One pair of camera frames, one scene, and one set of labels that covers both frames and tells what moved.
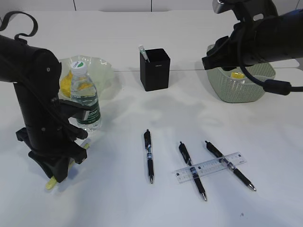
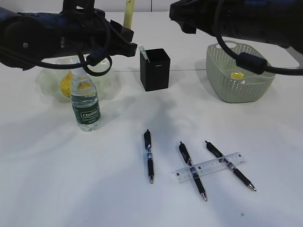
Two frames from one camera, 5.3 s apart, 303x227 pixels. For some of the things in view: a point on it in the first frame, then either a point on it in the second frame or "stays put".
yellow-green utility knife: x=85 y=144 to x=129 y=16
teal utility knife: x=143 y=52 stays put
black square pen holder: x=155 y=75 stays put
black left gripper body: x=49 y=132 to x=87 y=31
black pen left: x=147 y=136 stays put
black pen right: x=223 y=160 stays put
